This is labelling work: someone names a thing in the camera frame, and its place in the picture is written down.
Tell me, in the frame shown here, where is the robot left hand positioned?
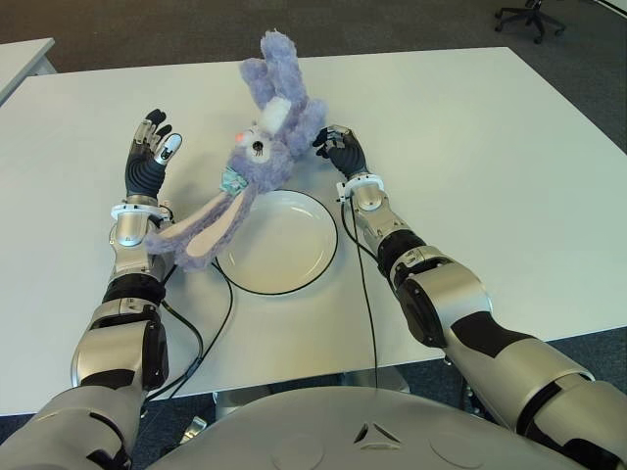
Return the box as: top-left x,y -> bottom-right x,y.
123,108 -> 186,198

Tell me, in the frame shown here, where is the white table leg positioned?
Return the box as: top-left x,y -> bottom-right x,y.
341,364 -> 410,394
213,384 -> 275,422

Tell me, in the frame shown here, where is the metal bracket under table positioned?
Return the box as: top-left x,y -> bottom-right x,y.
462,379 -> 486,417
180,415 -> 208,443

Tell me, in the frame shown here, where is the purple plush bunny doll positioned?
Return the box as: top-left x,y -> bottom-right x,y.
145,29 -> 329,274

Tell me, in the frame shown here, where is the black office chair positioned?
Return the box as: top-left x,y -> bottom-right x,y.
493,0 -> 567,45

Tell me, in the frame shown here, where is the white plate black rim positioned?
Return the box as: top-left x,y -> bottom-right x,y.
214,189 -> 339,296

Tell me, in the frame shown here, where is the white neighbouring desk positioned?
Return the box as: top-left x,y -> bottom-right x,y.
0,37 -> 55,107

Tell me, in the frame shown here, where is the thin black looping cable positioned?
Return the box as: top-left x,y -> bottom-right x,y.
169,258 -> 235,400

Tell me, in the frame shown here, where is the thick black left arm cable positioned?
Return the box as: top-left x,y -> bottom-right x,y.
144,298 -> 205,393

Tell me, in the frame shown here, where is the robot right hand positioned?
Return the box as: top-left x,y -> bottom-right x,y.
313,124 -> 369,180

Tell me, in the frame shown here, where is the long black right arm cable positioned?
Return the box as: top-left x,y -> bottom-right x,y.
340,200 -> 379,389

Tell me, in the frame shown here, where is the silver robot torso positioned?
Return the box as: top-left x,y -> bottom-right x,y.
146,384 -> 584,470

